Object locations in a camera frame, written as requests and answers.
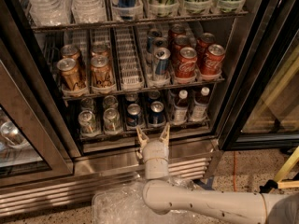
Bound red coca-cola can front right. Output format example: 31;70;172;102
200;44;225;76

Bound left glass fridge door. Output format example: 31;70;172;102
0;40;73;187

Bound gold can rear right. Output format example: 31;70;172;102
91;44;109;57

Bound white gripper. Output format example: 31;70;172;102
136;123;170;180

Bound glass fridge door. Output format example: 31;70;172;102
0;40;73;187
219;0;299;153

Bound clear water bottles left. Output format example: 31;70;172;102
29;0;71;26

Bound clear glass jar front left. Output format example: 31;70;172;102
78;110;98;134

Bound clear glass jar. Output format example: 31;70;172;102
103;95;119;110
103;108;121;133
78;110;98;134
80;97;96;113

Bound blue pepsi can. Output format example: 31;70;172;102
148;91;161;104
149;101;164;125
125;93;139;105
126;104;143;127

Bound silver blue can front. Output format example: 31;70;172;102
152;48;170;81

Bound clear glass jar rear right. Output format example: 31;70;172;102
103;95;119;110

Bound clear water bottles right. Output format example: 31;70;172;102
72;0;107;23

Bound white-cap bottle left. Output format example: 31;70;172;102
171;90;188;124

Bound silver can behind left door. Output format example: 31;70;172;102
0;121;29;149

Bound clear glass jar rear left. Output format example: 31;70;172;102
80;97;96;113

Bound gold can front right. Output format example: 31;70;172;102
91;55;114;88

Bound silver blue can rear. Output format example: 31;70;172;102
147;28;162;53

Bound white-cap bottle right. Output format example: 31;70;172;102
190;87;210;122

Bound gold can rear left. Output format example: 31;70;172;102
61;44;82;63

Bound stainless steel display fridge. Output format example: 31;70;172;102
0;0;299;217

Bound gold can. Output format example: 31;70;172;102
57;58;86;91
61;44;82;63
91;55;114;88
91;44;109;57

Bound gold can front left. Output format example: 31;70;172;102
57;58;86;91

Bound yellow black robot base frame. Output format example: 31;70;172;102
260;147;299;193

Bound red coca-cola can front left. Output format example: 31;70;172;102
175;47;197;78

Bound silver blue can middle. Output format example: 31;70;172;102
151;37;168;49

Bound orange cable on floor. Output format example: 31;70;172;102
233;151;239;193

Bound clear plastic bin with wrap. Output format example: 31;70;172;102
92;178;198;224

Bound silver blue can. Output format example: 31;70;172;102
147;28;162;53
151;37;168;49
152;48;170;81

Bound red coca-cola can rear left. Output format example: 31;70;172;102
168;23;186;40

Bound white-cap bottle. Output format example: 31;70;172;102
171;90;188;124
190;87;210;122

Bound blue tape cross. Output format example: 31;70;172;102
193;177;214;190

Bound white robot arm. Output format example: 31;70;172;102
136;124;299;224

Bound red coca-cola can middle left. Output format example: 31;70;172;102
172;35;191;61

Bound clear water bottles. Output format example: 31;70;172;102
72;0;107;23
29;0;71;26

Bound red coca-cola can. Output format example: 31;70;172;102
196;33;215;59
175;47;197;78
200;44;225;76
168;23;186;40
172;35;191;61

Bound clear glass jar front right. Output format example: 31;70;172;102
103;108;121;133

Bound red coca-cola can rear right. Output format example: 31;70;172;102
196;33;215;59

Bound right glass fridge door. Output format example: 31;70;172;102
219;0;299;153

